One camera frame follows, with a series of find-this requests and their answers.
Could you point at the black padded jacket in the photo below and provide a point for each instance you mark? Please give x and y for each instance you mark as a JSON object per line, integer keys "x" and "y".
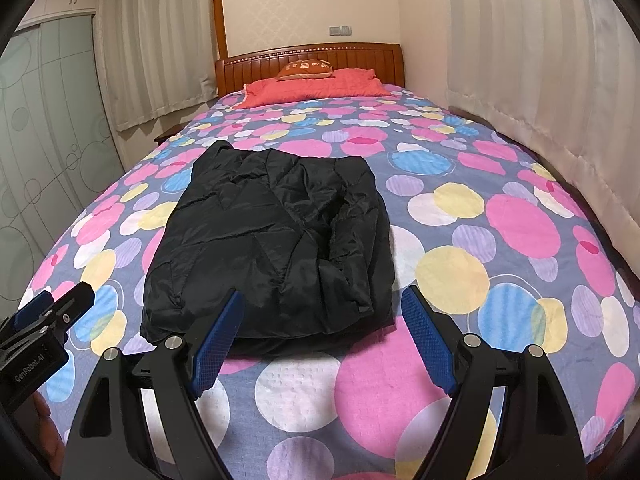
{"x": 265, "y": 240}

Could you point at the long cream curtain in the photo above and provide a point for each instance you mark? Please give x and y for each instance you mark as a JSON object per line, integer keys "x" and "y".
{"x": 550, "y": 85}

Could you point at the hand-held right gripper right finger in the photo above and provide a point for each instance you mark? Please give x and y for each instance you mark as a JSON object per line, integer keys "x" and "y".
{"x": 427, "y": 340}

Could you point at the wooden bed headboard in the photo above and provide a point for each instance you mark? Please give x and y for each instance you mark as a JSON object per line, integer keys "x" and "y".
{"x": 250, "y": 62}

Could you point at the short cream curtain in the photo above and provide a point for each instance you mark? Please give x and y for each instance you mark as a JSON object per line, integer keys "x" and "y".
{"x": 155, "y": 45}

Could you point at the person's left hand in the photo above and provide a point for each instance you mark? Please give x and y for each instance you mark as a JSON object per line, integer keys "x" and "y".
{"x": 50, "y": 430}

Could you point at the circle patterned bed sheet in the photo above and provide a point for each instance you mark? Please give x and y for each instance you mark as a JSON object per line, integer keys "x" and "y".
{"x": 500, "y": 220}

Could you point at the wall socket panel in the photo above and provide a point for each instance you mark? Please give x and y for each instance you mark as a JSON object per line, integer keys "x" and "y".
{"x": 340, "y": 30}

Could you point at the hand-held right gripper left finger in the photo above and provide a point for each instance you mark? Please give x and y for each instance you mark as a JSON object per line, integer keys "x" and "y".
{"x": 220, "y": 345}

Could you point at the red folded blanket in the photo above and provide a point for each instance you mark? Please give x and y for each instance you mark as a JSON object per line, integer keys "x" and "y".
{"x": 310, "y": 91}

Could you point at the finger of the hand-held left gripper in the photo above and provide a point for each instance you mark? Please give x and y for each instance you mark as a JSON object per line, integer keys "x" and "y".
{"x": 32, "y": 310}
{"x": 75, "y": 302}

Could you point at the wooden wall trim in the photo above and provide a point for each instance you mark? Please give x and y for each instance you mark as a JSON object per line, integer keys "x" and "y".
{"x": 221, "y": 5}

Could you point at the wooden nightstand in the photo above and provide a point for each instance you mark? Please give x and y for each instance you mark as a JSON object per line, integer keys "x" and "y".
{"x": 170, "y": 134}

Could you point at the orange printed cushion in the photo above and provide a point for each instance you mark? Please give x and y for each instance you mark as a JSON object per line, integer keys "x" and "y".
{"x": 304, "y": 70}

